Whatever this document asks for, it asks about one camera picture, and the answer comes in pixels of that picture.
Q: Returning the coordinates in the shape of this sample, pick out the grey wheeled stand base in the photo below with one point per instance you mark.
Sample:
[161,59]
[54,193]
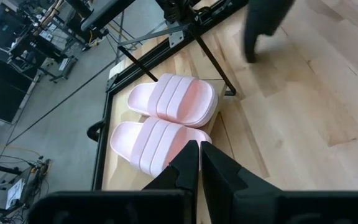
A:
[59,70]

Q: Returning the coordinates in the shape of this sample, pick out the white paper sheet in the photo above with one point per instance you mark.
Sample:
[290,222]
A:
[15,194]

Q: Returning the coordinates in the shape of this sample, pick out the pink foam slide sandal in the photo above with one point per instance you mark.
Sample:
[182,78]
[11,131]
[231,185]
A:
[172,99]
[141,146]

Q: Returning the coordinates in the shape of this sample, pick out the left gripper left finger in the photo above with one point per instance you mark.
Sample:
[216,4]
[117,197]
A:
[182,174]

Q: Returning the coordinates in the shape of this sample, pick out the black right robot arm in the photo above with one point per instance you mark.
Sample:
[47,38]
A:
[176,9]

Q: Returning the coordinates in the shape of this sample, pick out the silver metal frame bracket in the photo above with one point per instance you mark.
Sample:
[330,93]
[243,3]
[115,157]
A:
[176,39]

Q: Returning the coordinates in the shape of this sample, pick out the black frame clamp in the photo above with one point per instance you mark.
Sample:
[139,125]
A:
[91,130]

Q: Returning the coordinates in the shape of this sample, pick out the black aluminium table frame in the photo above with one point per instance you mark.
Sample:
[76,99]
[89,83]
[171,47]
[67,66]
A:
[98,174]

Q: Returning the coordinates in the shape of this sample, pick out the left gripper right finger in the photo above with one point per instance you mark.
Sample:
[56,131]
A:
[219,174]

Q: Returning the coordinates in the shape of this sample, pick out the large black screen panel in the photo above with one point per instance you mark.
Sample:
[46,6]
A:
[2,96]

